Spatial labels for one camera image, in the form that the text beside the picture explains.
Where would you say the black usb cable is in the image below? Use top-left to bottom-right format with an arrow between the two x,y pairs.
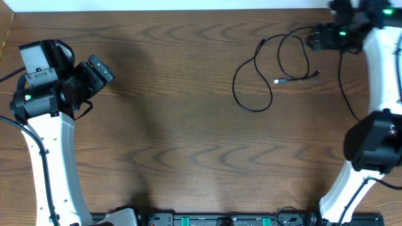
232,26 -> 321,113

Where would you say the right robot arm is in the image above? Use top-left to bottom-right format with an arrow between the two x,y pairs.
305,1 -> 401,225

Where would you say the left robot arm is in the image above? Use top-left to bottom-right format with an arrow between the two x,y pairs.
10,40 -> 138,225

